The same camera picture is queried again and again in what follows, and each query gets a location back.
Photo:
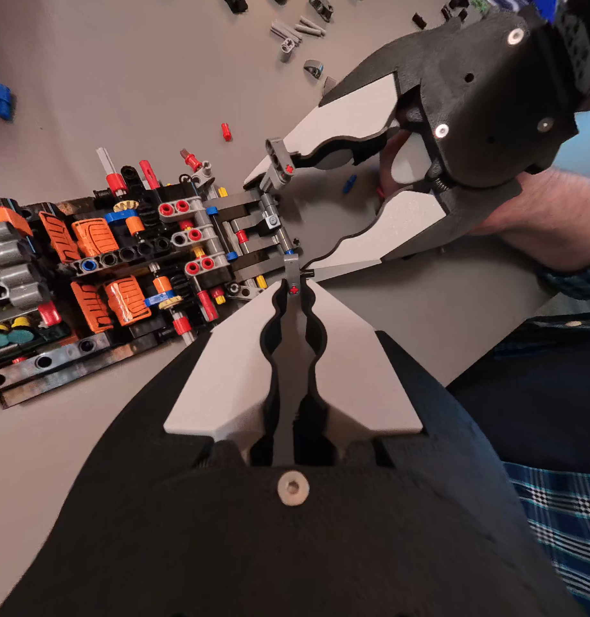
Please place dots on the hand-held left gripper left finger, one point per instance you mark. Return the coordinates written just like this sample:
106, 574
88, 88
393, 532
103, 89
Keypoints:
227, 381

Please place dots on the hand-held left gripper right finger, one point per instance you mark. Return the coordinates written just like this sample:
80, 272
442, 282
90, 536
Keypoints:
367, 385

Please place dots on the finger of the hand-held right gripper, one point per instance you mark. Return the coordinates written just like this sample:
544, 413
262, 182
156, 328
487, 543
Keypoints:
401, 226
343, 120

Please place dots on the light grey lego beam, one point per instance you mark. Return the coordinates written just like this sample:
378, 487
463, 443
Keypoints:
278, 166

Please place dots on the multicoloured lego vehicle model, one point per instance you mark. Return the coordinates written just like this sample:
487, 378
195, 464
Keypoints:
131, 270

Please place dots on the person's right forearm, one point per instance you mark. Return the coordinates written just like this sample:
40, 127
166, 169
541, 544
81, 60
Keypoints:
555, 217

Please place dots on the small grey lego piece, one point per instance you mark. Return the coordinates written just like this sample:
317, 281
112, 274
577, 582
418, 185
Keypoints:
329, 86

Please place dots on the grey curved lego piece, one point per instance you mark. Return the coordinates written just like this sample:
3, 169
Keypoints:
313, 67

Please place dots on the small blue lego pin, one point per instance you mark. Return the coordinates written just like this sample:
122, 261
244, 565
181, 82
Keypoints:
349, 184

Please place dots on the green lego piece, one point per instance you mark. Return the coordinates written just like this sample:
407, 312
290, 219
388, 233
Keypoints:
478, 5

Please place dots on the light grey lego connector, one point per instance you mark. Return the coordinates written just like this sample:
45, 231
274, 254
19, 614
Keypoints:
288, 46

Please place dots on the small black lego piece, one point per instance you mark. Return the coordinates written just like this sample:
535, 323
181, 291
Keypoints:
419, 20

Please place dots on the black lego connector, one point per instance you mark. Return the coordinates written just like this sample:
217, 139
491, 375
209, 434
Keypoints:
321, 7

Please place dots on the red lego pin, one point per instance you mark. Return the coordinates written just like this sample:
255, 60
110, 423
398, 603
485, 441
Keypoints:
226, 131

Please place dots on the dark lego piece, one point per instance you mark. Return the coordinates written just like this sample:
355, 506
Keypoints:
237, 5

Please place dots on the blue lego connector pin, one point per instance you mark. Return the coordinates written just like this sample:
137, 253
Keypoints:
3, 101

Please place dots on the person's right hand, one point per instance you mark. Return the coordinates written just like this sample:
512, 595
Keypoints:
390, 149

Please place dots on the dark trousers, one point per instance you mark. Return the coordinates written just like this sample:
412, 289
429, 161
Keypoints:
541, 409

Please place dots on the blue plaid shirt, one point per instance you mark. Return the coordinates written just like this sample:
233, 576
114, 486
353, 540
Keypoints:
565, 506

